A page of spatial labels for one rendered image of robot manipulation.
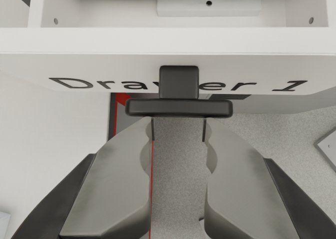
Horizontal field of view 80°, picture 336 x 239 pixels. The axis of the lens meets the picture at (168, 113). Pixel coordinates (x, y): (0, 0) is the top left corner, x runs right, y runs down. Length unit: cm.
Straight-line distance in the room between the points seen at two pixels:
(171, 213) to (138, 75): 98
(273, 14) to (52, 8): 22
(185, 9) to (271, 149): 98
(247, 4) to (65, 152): 29
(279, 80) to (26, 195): 34
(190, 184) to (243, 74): 93
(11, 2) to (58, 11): 5
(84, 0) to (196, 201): 98
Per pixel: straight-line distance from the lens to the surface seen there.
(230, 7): 25
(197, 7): 24
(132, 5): 26
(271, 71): 17
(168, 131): 105
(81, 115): 32
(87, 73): 18
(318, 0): 23
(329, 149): 125
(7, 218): 38
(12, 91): 38
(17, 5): 26
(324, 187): 129
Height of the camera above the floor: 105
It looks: 83 degrees down
